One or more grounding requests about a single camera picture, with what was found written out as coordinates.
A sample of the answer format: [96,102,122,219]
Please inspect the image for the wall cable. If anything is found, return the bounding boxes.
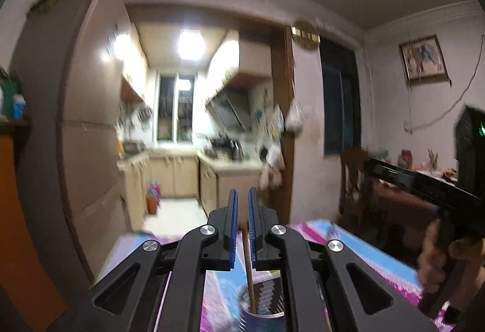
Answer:
[403,32,485,133]

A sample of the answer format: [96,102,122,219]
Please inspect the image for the kitchen ceiling light panel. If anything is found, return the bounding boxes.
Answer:
[178,29,207,60]

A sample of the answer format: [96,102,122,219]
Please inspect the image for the kitchen range hood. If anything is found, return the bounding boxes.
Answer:
[205,87,253,132]

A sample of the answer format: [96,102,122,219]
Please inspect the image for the framed wall picture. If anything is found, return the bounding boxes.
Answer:
[399,34,450,84]

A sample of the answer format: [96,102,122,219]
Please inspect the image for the beige kitchen base cabinets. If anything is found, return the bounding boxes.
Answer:
[121,148,266,230]

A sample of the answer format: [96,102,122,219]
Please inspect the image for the wooden chair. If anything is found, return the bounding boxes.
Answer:
[339,148,380,219]

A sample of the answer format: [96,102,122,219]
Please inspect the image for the kitchen window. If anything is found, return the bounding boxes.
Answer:
[157,72,196,145]

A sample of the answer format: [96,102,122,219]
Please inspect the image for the wooden chopstick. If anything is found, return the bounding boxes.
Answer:
[242,224,256,314]

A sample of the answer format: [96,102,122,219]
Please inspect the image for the blue bottle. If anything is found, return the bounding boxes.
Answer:
[13,93,27,120]

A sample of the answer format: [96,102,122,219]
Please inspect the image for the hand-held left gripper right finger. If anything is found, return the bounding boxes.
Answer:
[247,187,436,332]

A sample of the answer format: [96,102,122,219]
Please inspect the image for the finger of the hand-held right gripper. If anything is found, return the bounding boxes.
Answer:
[363,157,417,192]

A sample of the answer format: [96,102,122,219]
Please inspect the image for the white plastic bag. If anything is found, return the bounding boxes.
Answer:
[284,97,304,133]

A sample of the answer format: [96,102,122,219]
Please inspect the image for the orange wooden cabinet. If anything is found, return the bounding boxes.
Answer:
[0,120,67,332]

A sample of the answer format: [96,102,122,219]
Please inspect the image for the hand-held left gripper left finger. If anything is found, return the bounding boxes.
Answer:
[47,188,239,332]

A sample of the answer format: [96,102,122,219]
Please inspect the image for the hanging plastic bags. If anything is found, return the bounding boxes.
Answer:
[258,105,285,192]

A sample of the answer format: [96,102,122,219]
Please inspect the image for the blue utensil basket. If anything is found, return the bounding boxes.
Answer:
[235,277,289,332]

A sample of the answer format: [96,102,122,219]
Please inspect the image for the dark window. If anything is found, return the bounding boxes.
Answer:
[320,36,360,158]

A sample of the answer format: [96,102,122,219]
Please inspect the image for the person's right hand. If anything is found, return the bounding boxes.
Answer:
[417,220,485,293]

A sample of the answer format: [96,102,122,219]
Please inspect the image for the wooden side table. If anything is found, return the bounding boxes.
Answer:
[364,165,485,260]

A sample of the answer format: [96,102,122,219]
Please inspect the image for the black stove pot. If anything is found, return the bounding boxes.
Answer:
[208,139,243,162]

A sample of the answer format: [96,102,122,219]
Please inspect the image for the floral striped tablecloth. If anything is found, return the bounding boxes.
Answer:
[102,218,459,332]

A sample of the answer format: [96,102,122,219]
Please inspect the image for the beige refrigerator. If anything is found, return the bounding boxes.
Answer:
[9,0,150,298]

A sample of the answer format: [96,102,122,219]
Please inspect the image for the beige upper kitchen cabinet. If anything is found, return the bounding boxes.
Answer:
[206,31,273,88]

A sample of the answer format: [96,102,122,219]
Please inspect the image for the round wall clock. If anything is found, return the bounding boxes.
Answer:
[291,19,321,50]

